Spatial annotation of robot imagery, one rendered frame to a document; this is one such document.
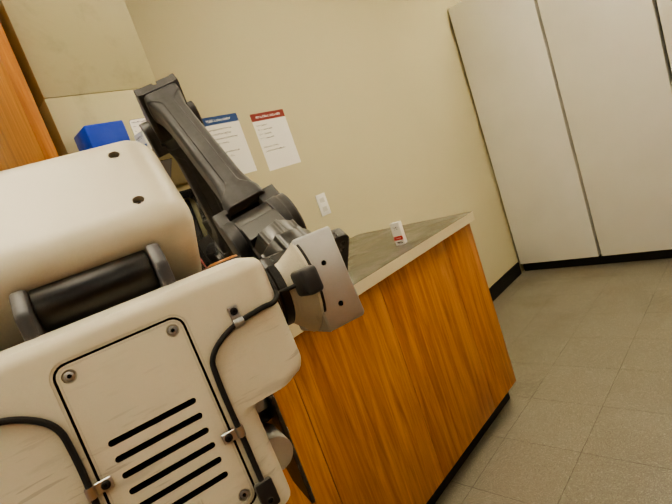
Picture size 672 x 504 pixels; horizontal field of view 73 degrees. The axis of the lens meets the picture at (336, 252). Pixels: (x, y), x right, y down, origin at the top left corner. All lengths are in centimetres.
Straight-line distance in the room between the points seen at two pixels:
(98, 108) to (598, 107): 306
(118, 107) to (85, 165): 99
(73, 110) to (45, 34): 20
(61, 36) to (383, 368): 135
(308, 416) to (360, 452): 25
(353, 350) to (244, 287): 108
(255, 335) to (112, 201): 18
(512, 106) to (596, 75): 58
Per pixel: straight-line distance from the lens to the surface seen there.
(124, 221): 45
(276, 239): 56
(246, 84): 231
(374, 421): 157
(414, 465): 176
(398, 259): 161
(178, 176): 144
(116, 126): 135
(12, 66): 136
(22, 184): 51
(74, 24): 156
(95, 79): 151
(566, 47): 369
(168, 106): 85
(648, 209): 373
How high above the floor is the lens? 128
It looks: 9 degrees down
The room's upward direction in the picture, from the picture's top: 19 degrees counter-clockwise
